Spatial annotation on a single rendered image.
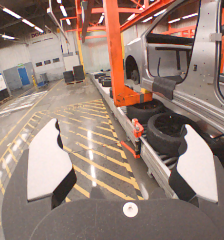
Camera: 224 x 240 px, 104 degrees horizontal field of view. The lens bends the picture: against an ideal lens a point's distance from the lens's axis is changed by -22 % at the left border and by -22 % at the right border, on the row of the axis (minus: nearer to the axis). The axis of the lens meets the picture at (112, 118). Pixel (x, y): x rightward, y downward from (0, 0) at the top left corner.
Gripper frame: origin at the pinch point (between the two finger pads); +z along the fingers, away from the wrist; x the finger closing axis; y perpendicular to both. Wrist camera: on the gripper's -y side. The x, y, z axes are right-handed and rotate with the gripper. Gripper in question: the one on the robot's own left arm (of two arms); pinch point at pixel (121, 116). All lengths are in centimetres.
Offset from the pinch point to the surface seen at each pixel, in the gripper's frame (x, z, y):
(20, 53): -941, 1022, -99
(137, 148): 32, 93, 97
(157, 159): 44, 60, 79
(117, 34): 0, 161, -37
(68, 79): -300, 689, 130
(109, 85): -22, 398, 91
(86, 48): -291, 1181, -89
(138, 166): 35, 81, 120
